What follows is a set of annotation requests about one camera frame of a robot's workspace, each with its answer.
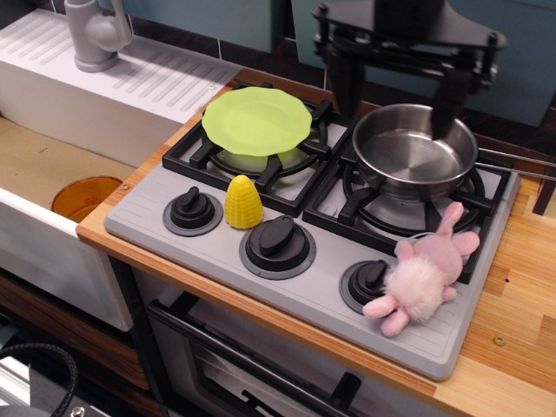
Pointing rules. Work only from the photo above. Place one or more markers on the dark wooden post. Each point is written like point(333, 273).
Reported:
point(544, 196)

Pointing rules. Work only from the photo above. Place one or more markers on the pink stuffed rabbit toy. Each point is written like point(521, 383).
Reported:
point(422, 279)

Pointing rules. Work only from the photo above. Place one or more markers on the black right burner grate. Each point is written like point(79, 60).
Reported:
point(345, 205)

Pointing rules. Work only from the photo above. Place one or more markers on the orange plastic cup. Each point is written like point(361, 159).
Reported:
point(78, 199)

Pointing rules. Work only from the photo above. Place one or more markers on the black stove knob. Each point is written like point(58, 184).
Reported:
point(362, 283)
point(278, 249)
point(192, 214)

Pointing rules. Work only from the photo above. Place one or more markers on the yellow plastic corn cob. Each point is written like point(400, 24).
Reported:
point(243, 207)

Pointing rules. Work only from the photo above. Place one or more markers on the white toy sink unit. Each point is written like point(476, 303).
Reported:
point(60, 125)

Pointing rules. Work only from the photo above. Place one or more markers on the grey toy faucet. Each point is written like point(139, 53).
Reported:
point(97, 38)

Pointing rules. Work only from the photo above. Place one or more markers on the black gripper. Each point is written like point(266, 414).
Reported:
point(429, 39)

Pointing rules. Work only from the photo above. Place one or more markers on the green plastic plate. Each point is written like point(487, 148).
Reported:
point(257, 121)

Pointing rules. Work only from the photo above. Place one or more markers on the black left stove knob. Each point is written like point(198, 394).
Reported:
point(192, 214)

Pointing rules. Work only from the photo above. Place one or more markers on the toy oven door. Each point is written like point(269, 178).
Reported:
point(233, 367)

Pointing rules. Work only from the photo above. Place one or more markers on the black middle stove knob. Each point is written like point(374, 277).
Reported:
point(278, 249)

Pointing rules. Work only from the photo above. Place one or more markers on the black left burner grate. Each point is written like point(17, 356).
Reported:
point(285, 181)

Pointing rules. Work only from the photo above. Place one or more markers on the grey toy stove top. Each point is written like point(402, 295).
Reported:
point(430, 348)

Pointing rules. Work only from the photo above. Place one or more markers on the stainless steel frying pan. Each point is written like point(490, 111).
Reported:
point(397, 156)

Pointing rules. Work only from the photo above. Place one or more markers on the black burner grate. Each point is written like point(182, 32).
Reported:
point(345, 205)
point(285, 181)

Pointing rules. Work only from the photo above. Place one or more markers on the black right stove knob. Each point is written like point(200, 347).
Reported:
point(362, 283)

